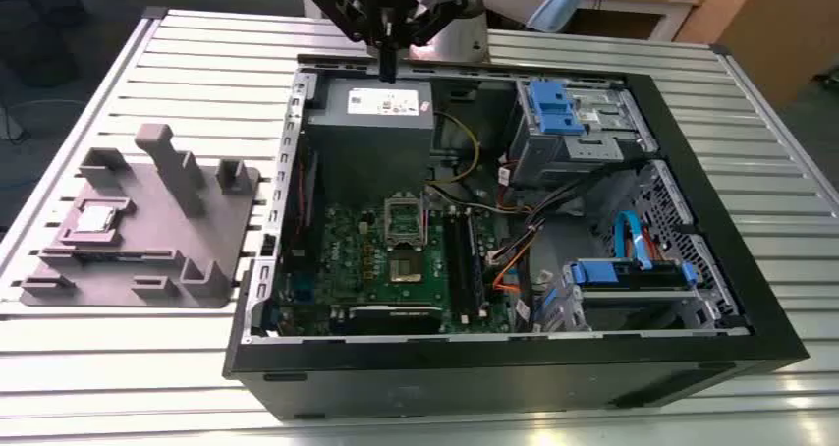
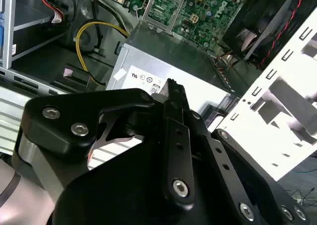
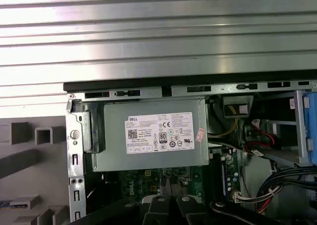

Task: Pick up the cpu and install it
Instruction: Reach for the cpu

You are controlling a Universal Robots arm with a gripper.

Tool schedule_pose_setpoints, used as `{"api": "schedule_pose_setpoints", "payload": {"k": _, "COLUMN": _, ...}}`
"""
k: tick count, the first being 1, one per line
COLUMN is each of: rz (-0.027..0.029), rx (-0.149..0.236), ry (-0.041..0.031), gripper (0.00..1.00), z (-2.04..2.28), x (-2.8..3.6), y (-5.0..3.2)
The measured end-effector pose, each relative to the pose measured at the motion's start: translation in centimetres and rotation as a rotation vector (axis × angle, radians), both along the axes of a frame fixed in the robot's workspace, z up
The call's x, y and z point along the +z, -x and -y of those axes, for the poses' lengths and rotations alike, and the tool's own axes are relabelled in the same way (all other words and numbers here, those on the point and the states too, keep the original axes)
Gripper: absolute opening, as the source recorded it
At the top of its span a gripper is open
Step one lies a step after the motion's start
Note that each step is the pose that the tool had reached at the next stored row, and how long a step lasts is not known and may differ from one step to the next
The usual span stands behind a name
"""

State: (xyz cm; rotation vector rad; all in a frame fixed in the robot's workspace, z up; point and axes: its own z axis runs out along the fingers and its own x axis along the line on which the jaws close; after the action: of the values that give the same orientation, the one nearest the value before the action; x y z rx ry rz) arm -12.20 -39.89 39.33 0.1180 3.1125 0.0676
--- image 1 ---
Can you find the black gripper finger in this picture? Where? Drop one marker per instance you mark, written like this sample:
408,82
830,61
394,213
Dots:
433,26
338,9

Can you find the silver square CPU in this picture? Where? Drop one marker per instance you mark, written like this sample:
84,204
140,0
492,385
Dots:
97,218

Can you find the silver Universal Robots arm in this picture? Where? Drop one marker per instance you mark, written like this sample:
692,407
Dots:
460,38

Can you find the CPU socket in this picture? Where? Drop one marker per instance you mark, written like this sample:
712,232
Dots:
408,269

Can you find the blue plastic drive latch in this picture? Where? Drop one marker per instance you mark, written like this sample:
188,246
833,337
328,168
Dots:
548,104

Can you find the grey power supply unit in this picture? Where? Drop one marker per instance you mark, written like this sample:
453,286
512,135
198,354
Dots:
370,156

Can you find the white paper label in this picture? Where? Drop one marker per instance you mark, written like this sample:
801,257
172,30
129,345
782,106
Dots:
502,174
522,311

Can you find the grey metal drive cage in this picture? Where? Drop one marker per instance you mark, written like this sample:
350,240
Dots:
590,149

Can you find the black RAM slot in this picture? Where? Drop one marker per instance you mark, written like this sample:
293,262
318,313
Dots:
481,264
452,264
472,264
462,264

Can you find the green motherboard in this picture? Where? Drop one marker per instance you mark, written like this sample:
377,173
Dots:
348,269

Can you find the wooden cabinet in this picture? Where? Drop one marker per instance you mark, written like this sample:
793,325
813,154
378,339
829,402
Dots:
774,33

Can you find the grey plastic parts rack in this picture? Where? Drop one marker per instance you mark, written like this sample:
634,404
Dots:
165,249

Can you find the blue disk carrier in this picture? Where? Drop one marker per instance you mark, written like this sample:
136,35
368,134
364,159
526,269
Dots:
593,275

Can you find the black graphics card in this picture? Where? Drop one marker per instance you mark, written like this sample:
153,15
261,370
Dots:
394,316

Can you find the black hard disk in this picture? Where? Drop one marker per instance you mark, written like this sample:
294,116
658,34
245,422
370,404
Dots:
649,279

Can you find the dark RAM stick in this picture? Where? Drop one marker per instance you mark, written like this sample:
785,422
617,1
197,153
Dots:
109,258

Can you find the silver metal disk bay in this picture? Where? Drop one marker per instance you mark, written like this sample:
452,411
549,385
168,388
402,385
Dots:
576,313

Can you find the black open PC case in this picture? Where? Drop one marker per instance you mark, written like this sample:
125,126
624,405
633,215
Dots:
498,382

